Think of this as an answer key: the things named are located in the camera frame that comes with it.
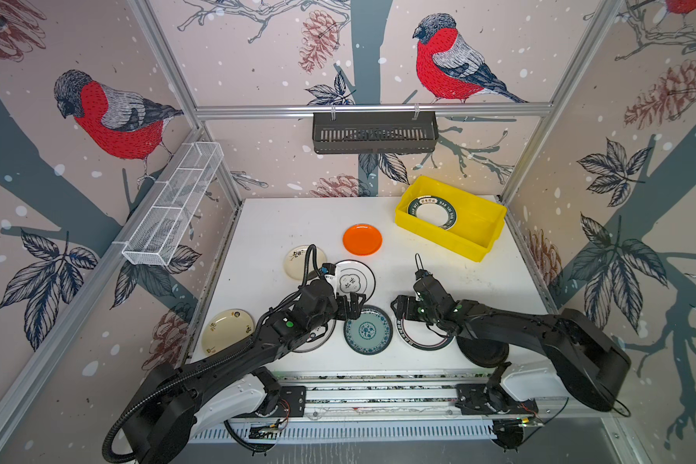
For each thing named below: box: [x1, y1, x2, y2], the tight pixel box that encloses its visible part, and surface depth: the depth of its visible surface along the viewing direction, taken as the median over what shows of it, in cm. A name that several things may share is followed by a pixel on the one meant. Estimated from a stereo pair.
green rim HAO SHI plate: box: [406, 195, 459, 231], surface depth 118 cm
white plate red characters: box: [291, 319, 337, 353], surface depth 83 cm
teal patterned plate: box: [343, 304, 394, 356], surface depth 87 cm
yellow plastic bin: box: [394, 175, 508, 262], surface depth 116 cm
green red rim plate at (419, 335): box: [395, 318, 457, 351], surface depth 82 cm
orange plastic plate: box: [342, 223, 383, 257], surface depth 109 cm
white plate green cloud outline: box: [324, 259, 377, 302], surface depth 99 cm
